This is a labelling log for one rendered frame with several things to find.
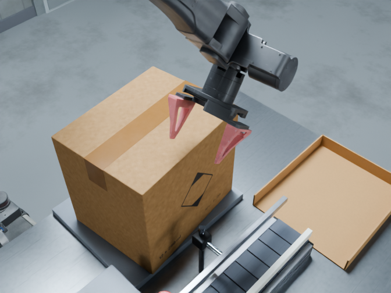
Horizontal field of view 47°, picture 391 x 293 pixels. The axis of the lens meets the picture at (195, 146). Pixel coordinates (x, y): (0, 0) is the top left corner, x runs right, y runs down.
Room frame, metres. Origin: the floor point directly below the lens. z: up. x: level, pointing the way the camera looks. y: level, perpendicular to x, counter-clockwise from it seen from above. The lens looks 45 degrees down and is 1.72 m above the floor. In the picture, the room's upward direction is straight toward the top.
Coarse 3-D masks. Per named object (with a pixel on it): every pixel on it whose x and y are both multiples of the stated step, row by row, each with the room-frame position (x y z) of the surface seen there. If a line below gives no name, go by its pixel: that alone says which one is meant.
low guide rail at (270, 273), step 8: (304, 232) 0.55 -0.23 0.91; (296, 240) 0.53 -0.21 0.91; (304, 240) 0.53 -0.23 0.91; (296, 248) 0.51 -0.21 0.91; (280, 256) 0.49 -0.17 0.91; (288, 256) 0.49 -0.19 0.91; (280, 264) 0.47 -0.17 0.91; (272, 272) 0.45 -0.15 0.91; (264, 280) 0.44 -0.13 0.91; (256, 288) 0.42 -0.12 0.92
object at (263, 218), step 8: (280, 200) 0.60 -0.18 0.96; (272, 208) 0.58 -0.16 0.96; (264, 216) 0.55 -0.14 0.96; (256, 224) 0.53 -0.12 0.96; (248, 232) 0.52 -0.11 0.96; (240, 240) 0.50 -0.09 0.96; (232, 248) 0.48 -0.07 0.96; (224, 256) 0.46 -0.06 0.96; (216, 264) 0.44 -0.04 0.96; (208, 272) 0.43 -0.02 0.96; (200, 280) 0.41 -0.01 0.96; (184, 288) 0.39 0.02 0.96; (192, 288) 0.39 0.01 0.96
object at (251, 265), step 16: (272, 224) 0.59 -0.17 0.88; (256, 240) 0.55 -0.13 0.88; (272, 240) 0.55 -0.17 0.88; (288, 240) 0.55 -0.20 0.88; (240, 256) 0.51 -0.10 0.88; (256, 256) 0.51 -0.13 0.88; (272, 256) 0.51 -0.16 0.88; (224, 272) 0.47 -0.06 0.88; (240, 272) 0.47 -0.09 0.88; (256, 272) 0.47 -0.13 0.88; (208, 288) 0.44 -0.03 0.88; (224, 288) 0.44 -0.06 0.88; (240, 288) 0.44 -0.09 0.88
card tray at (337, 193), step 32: (320, 160) 0.83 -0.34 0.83; (352, 160) 0.83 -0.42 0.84; (288, 192) 0.72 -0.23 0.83; (320, 192) 0.72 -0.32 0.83; (352, 192) 0.72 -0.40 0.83; (384, 192) 0.72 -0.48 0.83; (288, 224) 0.63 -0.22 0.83; (320, 224) 0.63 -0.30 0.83; (352, 224) 0.63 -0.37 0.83; (352, 256) 0.52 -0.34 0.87
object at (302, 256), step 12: (264, 228) 0.58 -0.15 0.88; (252, 240) 0.55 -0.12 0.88; (240, 252) 0.52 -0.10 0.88; (300, 252) 0.52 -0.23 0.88; (228, 264) 0.49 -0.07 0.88; (288, 264) 0.49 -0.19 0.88; (300, 264) 0.51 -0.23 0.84; (216, 276) 0.47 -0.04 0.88; (276, 276) 0.47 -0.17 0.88; (288, 276) 0.48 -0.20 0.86; (204, 288) 0.44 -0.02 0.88; (276, 288) 0.45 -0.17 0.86
